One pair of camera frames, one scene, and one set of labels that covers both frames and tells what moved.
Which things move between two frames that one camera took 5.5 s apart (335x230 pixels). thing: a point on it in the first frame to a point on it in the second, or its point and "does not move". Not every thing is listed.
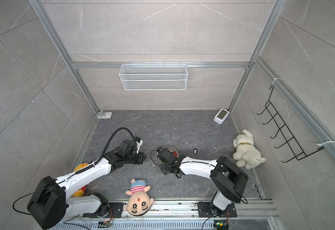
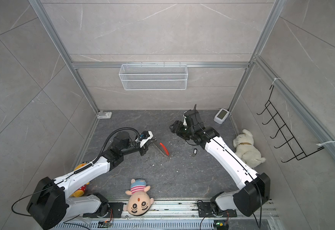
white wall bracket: (105, 115) does not move
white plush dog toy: (246, 154) does not move
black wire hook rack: (298, 152) does not move
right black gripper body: (165, 169) to (182, 130)
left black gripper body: (136, 158) to (143, 150)
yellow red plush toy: (80, 192) does not move
